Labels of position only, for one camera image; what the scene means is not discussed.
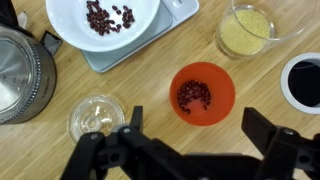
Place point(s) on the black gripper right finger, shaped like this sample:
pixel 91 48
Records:
pixel 286 156

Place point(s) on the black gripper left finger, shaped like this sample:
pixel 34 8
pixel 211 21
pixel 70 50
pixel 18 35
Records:
pixel 133 156

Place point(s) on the dark red beans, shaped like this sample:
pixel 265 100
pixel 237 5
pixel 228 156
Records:
pixel 100 21
pixel 193 91

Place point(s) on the red plastic cup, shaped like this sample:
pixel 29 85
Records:
pixel 220 86

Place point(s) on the white bowl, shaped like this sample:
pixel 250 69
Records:
pixel 66 20

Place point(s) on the small clear glass dish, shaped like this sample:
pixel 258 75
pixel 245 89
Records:
pixel 86 113

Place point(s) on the white kitchen scale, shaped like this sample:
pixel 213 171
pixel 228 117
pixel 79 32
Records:
pixel 113 60

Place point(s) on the glass electric kettle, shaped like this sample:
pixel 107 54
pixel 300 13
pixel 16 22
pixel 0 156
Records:
pixel 43 83

